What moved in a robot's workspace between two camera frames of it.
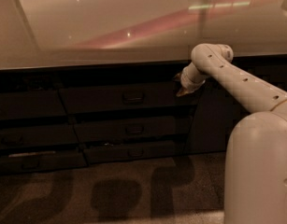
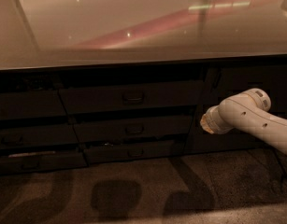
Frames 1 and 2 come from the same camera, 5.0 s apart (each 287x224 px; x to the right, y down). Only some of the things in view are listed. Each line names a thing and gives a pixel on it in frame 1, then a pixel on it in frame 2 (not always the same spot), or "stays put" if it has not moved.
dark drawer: [84, 100] stays put
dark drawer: [133, 128] stays put
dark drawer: [27, 104] stays put
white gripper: [187, 79] to [208, 120]
